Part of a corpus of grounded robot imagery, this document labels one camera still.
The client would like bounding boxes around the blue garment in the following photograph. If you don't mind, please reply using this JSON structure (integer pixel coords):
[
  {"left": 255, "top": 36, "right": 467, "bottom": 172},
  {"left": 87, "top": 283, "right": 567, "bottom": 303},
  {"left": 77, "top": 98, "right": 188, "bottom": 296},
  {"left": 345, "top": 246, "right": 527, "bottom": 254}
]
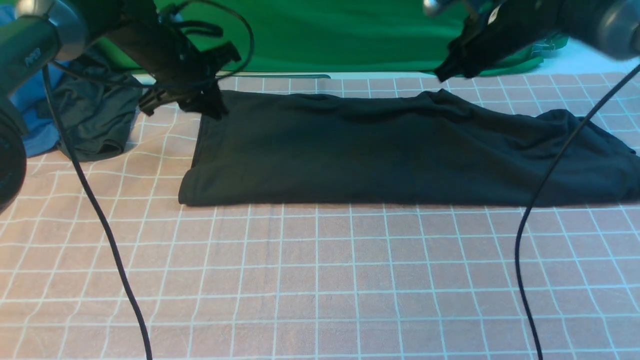
[{"left": 0, "top": 4, "right": 62, "bottom": 158}]

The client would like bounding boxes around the metal binder clip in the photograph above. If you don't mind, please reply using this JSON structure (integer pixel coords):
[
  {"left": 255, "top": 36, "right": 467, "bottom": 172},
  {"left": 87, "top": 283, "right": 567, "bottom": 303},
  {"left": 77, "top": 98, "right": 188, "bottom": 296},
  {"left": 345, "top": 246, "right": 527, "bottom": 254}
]
[{"left": 531, "top": 39, "right": 556, "bottom": 57}]

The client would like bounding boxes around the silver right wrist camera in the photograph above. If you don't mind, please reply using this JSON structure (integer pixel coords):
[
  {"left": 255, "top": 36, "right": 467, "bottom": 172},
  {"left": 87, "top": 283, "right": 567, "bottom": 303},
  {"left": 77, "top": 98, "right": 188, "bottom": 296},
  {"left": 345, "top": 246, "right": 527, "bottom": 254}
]
[{"left": 422, "top": 0, "right": 481, "bottom": 18}]

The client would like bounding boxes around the dark gray long-sleeve top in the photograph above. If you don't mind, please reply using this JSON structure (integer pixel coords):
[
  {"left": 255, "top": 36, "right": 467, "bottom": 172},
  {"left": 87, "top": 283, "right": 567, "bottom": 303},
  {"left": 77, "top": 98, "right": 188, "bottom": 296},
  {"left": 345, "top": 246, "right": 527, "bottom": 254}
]
[{"left": 178, "top": 89, "right": 640, "bottom": 208}]

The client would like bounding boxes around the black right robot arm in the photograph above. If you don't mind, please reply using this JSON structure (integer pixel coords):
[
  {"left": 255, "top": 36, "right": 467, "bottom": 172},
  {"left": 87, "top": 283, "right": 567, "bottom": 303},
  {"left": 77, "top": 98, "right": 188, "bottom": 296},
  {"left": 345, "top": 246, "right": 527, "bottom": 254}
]
[{"left": 433, "top": 0, "right": 640, "bottom": 82}]

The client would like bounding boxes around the pink grid tablecloth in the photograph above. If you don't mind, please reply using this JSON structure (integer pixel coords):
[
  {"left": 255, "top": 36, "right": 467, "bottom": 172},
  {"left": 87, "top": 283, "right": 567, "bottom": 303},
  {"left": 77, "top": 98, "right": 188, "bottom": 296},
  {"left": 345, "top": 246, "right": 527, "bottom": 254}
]
[{"left": 0, "top": 72, "right": 639, "bottom": 360}]

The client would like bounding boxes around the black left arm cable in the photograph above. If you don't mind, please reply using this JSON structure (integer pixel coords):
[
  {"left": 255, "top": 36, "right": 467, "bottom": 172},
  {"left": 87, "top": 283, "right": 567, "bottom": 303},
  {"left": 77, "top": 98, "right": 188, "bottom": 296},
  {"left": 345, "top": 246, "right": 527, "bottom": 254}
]
[{"left": 42, "top": 0, "right": 256, "bottom": 360}]

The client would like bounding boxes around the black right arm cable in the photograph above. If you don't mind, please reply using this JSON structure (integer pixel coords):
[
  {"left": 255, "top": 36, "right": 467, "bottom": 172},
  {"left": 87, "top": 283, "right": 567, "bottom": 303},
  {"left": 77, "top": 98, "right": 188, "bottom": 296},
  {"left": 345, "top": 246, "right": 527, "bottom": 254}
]
[{"left": 515, "top": 62, "right": 640, "bottom": 360}]

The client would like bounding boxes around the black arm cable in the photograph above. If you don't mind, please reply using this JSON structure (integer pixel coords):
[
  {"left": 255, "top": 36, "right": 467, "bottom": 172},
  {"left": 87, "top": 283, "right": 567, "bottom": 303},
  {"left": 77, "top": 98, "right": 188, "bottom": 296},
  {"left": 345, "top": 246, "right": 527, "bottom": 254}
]
[
  {"left": 42, "top": 0, "right": 256, "bottom": 360},
  {"left": 515, "top": 62, "right": 640, "bottom": 360}
]

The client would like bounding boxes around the crumpled dark gray garment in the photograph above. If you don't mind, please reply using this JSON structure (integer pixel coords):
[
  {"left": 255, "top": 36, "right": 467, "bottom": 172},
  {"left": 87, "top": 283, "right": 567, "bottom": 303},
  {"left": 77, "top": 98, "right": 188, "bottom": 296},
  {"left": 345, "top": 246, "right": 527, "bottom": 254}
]
[{"left": 49, "top": 50, "right": 143, "bottom": 162}]

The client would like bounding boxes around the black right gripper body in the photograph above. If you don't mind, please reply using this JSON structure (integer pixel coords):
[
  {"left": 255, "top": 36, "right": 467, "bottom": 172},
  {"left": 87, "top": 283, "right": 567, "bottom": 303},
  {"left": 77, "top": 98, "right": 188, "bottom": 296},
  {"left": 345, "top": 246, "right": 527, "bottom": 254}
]
[{"left": 433, "top": 14, "right": 501, "bottom": 82}]

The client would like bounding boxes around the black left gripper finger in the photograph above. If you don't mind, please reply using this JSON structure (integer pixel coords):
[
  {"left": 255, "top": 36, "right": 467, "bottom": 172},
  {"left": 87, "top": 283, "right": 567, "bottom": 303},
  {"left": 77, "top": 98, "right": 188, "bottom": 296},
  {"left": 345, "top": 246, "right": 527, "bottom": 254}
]
[{"left": 192, "top": 85, "right": 228, "bottom": 121}]

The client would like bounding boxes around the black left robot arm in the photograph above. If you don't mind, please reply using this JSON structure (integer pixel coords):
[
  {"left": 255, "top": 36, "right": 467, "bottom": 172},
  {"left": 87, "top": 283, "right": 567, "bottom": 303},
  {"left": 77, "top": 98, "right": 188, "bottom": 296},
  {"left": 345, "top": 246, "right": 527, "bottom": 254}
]
[{"left": 1, "top": 0, "right": 255, "bottom": 210}]

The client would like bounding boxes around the green backdrop cloth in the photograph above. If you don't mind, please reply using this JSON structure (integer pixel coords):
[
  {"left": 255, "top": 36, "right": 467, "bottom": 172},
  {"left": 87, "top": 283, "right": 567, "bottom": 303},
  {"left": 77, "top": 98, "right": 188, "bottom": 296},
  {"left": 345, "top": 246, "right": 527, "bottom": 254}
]
[{"left": 90, "top": 0, "right": 571, "bottom": 77}]

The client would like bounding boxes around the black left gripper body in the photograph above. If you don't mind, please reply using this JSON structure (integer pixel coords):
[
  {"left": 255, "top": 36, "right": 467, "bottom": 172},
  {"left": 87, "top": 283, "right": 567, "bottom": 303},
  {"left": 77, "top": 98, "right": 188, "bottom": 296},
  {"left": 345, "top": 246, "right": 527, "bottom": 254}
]
[{"left": 138, "top": 41, "right": 242, "bottom": 116}]

